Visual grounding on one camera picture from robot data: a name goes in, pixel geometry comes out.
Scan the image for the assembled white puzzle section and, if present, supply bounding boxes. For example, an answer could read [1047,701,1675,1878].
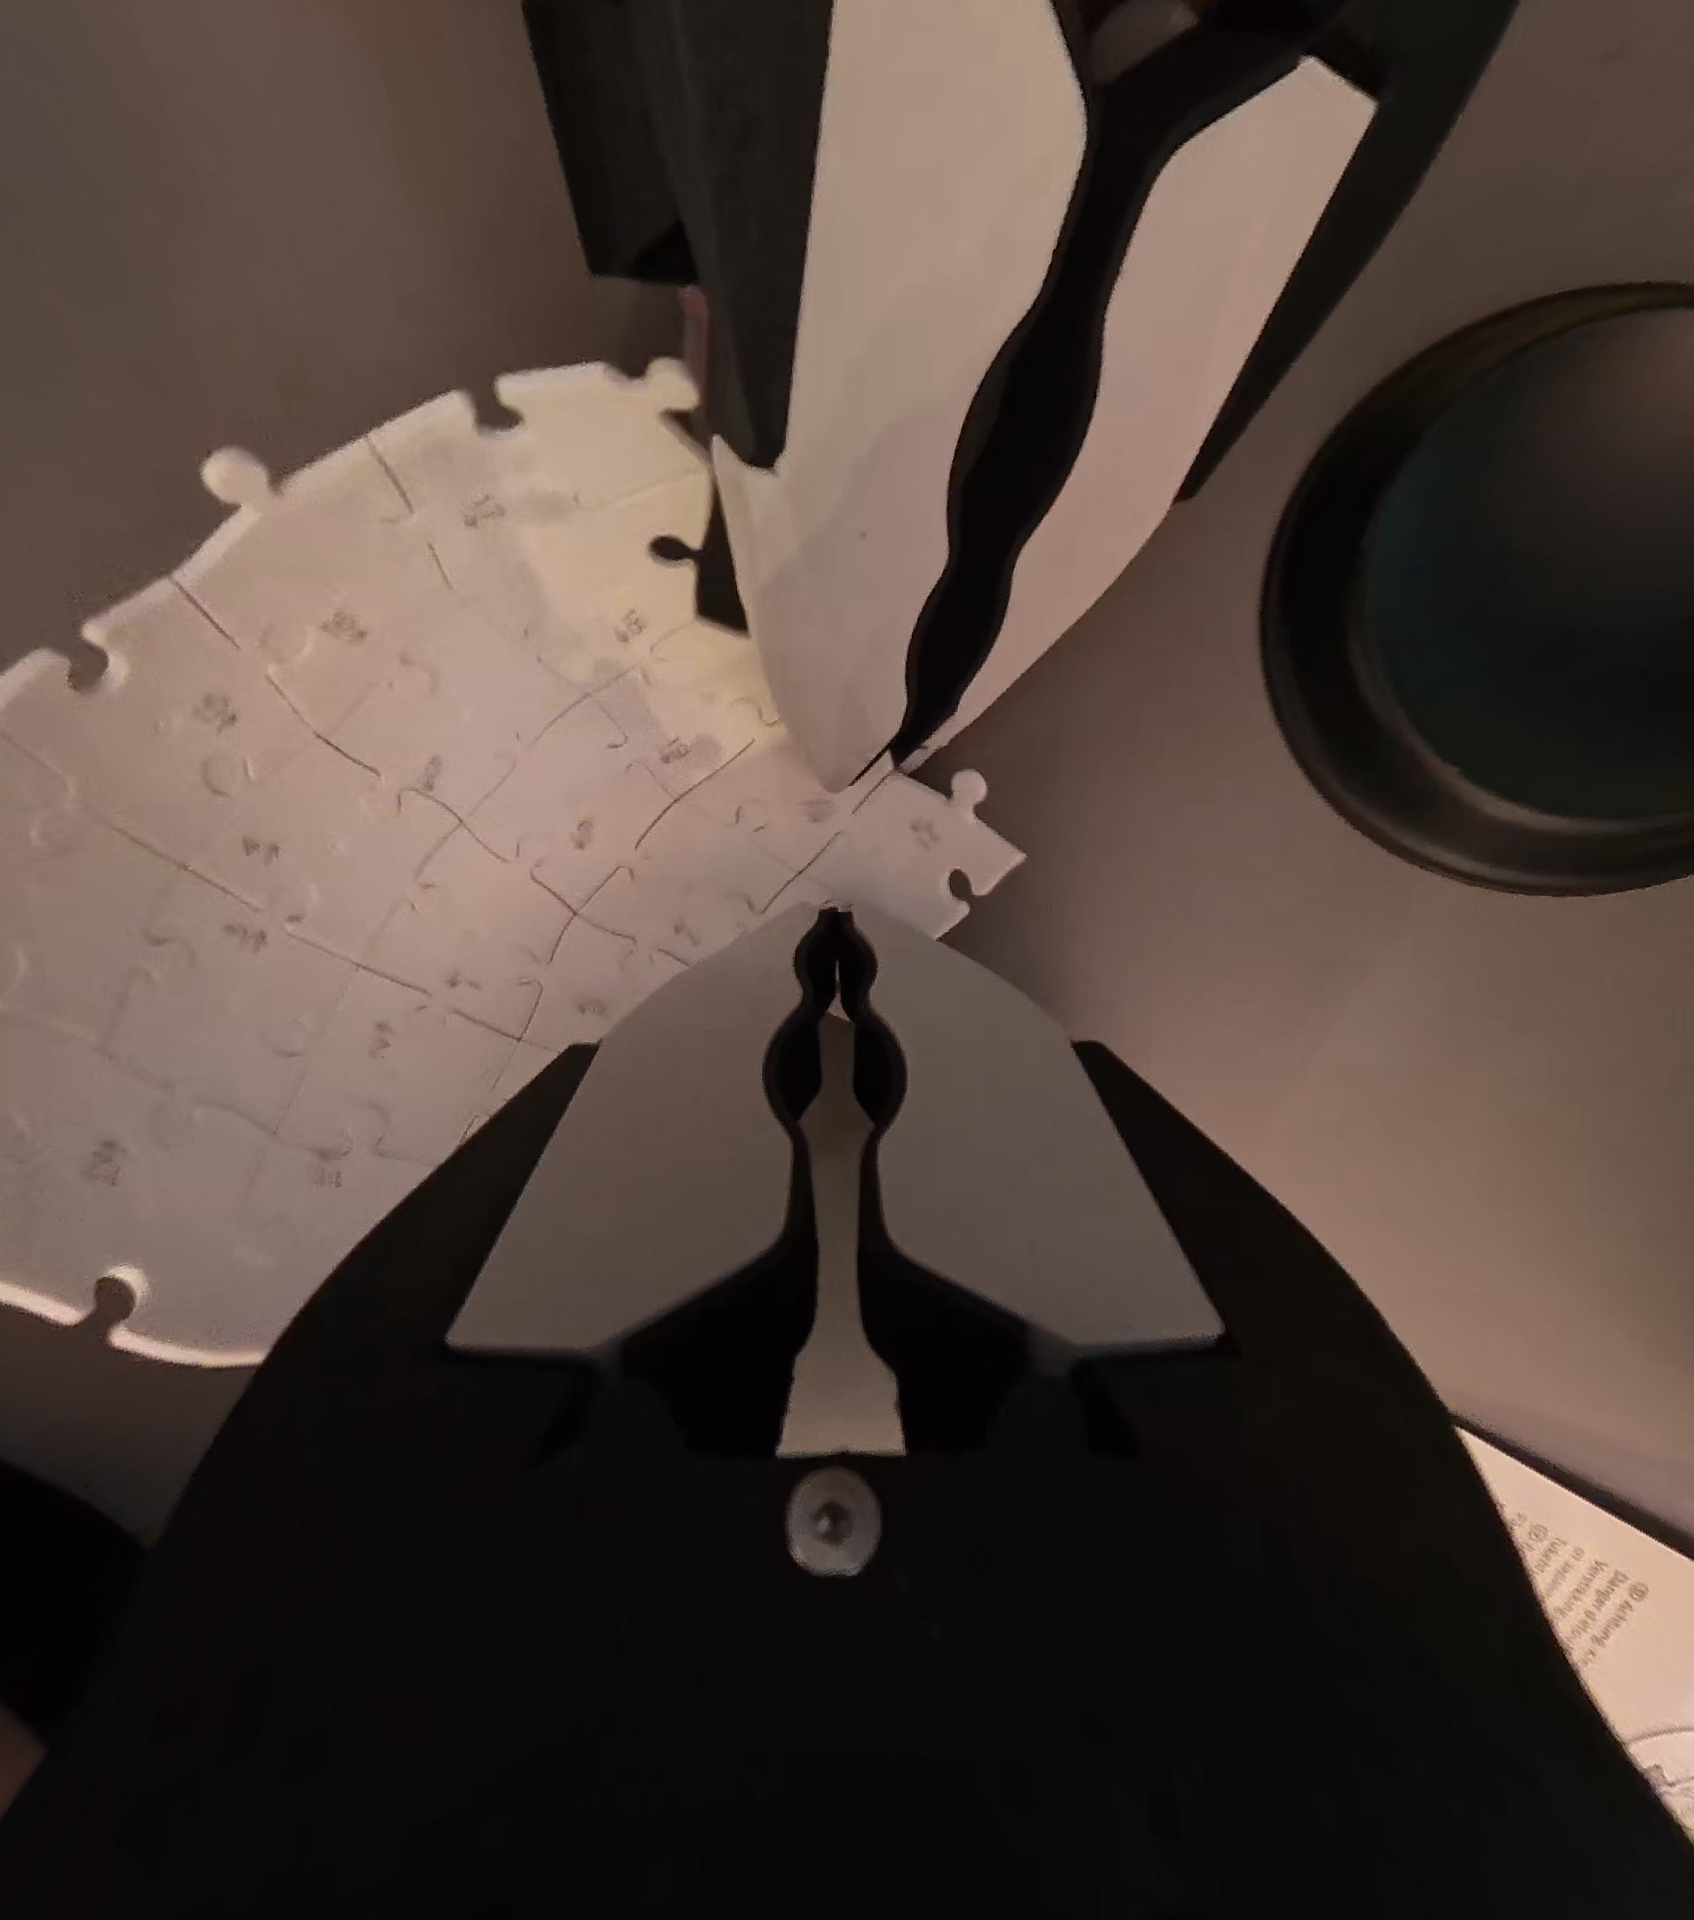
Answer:
[0,363,1030,1367]

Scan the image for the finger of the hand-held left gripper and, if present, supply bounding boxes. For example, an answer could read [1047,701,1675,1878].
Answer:
[915,70,1378,758]
[707,0,1095,775]

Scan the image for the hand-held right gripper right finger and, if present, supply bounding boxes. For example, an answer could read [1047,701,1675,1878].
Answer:
[846,902,1225,1367]

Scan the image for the white instruction leaflet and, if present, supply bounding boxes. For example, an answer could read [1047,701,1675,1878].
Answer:
[1462,1436,1694,1920]

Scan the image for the black round ball stand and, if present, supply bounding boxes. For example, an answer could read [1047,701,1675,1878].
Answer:
[1264,286,1694,897]

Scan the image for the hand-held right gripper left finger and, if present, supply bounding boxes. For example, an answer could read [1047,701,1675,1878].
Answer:
[454,910,828,1367]

